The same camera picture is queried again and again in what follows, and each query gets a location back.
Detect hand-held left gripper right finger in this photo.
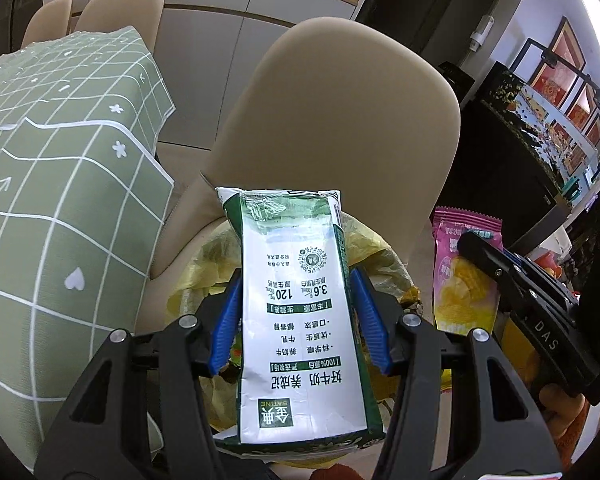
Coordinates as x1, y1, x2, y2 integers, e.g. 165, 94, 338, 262
349, 266, 563, 480

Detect trash bin with yellow bag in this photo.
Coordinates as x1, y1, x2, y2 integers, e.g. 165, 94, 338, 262
166, 210, 423, 471

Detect white green milk carton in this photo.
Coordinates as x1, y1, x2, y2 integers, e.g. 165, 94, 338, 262
215, 186, 385, 453

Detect pink snack packet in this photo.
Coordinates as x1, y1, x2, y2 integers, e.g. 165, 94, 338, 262
432, 206, 503, 336

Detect medium red wall picture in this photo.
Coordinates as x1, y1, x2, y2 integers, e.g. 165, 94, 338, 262
565, 82, 598, 121

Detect green checked tablecloth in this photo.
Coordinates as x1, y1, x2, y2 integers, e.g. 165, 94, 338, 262
0, 27, 177, 466

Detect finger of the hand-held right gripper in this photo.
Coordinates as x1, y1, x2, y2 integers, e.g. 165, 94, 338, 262
456, 231, 537, 312

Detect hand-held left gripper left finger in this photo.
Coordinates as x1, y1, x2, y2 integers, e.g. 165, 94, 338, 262
32, 267, 243, 480

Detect large red wall picture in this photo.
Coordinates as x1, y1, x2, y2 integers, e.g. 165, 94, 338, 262
532, 16, 587, 101

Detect black countertop appliance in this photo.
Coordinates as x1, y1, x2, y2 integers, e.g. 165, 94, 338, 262
437, 61, 476, 98

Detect white wooden wall cabinet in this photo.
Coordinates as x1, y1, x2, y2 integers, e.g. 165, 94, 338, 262
42, 0, 386, 151

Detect person's right hand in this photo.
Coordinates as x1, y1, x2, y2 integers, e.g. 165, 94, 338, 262
536, 385, 593, 453

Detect black cabinet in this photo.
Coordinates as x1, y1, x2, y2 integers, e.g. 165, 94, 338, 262
460, 100, 596, 261

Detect large beige dining chair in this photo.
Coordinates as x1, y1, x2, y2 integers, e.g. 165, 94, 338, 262
147, 16, 463, 480

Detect black aquarium light bar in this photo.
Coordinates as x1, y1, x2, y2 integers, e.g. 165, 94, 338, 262
517, 37, 600, 116

